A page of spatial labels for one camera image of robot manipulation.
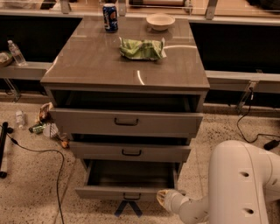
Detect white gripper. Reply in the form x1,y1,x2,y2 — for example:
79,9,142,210
157,189,190,214

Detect grey drawer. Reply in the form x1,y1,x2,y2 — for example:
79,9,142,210
70,141,191,163
76,159,179,201
51,108,203,137

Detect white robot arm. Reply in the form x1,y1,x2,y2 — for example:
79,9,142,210
157,140,280,224

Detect grey drawer cabinet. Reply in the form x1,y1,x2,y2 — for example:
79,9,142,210
40,15,211,165

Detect crumpled snack bag on floor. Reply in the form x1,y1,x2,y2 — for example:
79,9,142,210
38,102,53,122

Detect green chip bag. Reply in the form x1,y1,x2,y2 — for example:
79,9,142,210
119,38,166,60

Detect small bottle on floor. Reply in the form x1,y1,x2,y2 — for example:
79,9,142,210
16,110,25,129

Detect black stand left floor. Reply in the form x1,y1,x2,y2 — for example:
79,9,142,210
0,122,13,179

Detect white ceramic bowl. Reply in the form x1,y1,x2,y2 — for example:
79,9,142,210
146,13,175,31

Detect blue soda can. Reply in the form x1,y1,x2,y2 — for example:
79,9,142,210
102,3,118,32

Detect clear water bottle on ledge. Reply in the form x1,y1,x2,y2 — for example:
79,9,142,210
8,40,27,66

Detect bowl on left ledge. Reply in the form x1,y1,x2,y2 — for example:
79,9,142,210
0,52,13,67

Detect black power adapter cable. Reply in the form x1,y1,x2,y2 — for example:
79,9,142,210
235,87,280,151

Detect black cable left floor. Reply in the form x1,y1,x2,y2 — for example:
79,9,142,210
0,123,66,224

